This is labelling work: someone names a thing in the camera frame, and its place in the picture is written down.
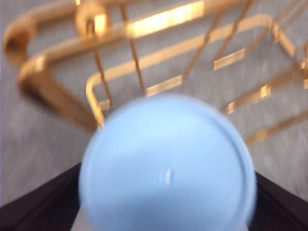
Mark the gold wire cup rack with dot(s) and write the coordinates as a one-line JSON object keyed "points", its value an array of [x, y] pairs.
{"points": [[89, 56]]}

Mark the blue ribbed cup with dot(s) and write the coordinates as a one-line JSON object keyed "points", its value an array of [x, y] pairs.
{"points": [[168, 162]]}

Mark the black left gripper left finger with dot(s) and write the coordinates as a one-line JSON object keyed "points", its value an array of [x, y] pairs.
{"points": [[52, 207]]}

